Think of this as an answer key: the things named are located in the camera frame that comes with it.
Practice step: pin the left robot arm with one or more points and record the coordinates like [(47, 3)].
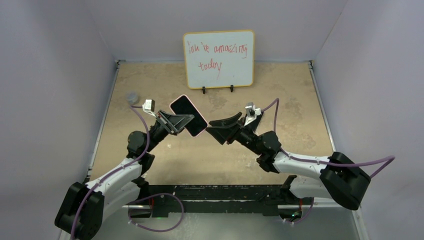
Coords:
[(109, 182)]

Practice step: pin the white board with yellow frame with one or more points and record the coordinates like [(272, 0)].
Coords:
[(219, 59)]

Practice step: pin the aluminium frame rail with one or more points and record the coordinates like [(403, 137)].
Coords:
[(135, 211)]

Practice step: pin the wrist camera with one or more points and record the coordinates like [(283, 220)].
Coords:
[(252, 113), (149, 107)]

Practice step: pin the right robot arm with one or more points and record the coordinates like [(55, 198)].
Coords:
[(333, 177)]

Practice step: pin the black whiteboard stand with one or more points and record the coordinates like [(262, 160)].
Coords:
[(205, 89)]

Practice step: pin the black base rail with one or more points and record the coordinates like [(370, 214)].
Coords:
[(266, 199)]

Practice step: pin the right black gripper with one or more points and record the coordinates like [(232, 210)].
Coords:
[(224, 134)]

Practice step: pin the black phone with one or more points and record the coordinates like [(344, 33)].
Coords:
[(253, 126)]

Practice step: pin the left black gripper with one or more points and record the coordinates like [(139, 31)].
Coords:
[(172, 124)]

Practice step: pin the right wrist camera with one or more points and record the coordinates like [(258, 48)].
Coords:
[(252, 113)]

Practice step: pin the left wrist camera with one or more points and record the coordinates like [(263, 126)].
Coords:
[(149, 107)]

